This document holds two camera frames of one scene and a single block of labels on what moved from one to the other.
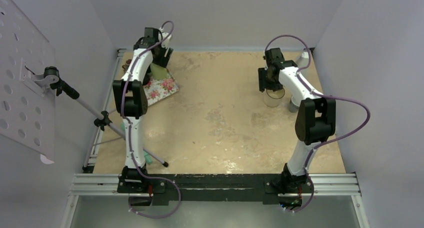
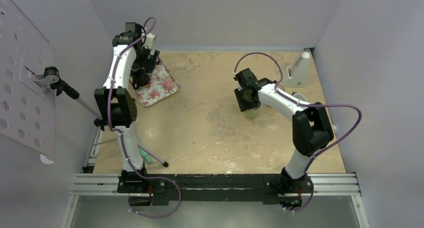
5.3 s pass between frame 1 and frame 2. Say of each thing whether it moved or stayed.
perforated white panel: stayed
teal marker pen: stayed
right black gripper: moved
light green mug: moved
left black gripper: moved
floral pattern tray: stayed
